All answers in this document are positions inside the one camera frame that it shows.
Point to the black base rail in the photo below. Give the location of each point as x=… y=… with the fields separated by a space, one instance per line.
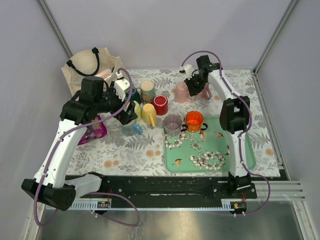
x=170 y=192

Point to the lilac mug black handle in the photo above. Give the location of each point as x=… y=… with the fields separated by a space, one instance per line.
x=173 y=125

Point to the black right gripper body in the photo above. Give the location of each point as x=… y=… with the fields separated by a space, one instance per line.
x=195 y=84

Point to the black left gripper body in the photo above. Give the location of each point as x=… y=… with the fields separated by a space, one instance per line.
x=123 y=116

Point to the orange mug black handle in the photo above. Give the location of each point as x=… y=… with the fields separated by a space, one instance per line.
x=193 y=122

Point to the floral table mat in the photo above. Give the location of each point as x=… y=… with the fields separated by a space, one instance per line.
x=143 y=155

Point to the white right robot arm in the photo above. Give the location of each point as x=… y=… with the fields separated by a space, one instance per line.
x=235 y=116

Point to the dark green mug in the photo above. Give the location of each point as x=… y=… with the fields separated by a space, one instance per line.
x=135 y=96

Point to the green hummingbird tray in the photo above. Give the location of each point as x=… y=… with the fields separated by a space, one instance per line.
x=189 y=153

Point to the red mug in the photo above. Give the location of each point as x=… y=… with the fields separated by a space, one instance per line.
x=160 y=103

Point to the beige canvas tote bag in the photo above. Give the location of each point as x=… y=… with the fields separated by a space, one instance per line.
x=89 y=63

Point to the purple snack packet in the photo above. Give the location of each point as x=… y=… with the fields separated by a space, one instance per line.
x=95 y=131

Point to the blue glazed mug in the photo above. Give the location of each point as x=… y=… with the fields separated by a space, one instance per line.
x=131 y=129

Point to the cream floral mug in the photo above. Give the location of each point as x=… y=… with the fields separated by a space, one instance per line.
x=147 y=91

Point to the tall pink floral mug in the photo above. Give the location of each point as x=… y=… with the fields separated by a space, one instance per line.
x=205 y=93

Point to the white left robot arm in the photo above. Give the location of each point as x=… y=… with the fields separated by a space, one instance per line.
x=49 y=185

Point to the pink box in bag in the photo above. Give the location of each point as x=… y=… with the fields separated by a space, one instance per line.
x=105 y=74

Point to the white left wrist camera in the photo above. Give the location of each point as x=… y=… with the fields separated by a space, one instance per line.
x=121 y=86

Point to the lime green mug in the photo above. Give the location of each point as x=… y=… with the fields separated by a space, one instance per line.
x=138 y=111

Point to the yellow mug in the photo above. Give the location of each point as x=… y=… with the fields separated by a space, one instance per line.
x=149 y=115

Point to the small pale pink mug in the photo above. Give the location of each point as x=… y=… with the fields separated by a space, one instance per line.
x=181 y=94

